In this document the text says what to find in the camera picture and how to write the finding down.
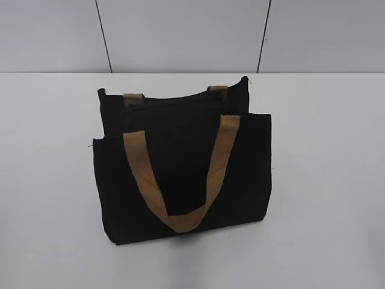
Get black tote bag tan handles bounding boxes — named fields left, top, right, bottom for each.
left=92, top=76, right=272, bottom=245

